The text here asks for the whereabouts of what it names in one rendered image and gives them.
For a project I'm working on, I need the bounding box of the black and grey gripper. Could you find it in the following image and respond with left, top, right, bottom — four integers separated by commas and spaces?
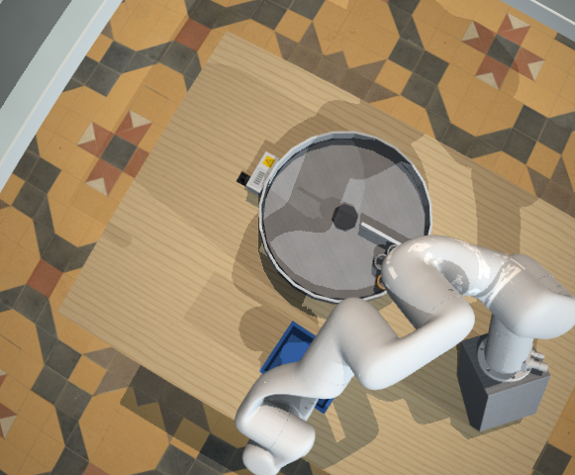
266, 394, 318, 421

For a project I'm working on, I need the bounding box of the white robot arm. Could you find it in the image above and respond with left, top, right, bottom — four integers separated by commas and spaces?
235, 235, 575, 475

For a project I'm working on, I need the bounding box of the blue crate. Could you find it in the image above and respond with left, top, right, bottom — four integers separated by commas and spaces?
259, 321, 334, 411

